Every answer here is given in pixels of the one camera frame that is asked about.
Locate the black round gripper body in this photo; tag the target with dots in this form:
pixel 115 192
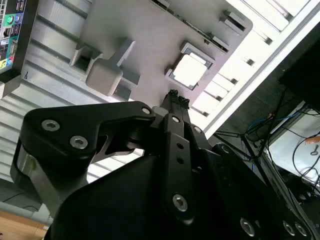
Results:
pixel 125 202

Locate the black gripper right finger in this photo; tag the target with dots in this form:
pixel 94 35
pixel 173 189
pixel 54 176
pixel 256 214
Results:
pixel 197 136

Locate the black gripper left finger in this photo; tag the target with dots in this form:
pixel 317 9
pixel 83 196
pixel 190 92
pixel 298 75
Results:
pixel 62 130

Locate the silver square CPU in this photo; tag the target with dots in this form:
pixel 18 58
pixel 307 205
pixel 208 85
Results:
pixel 190 70

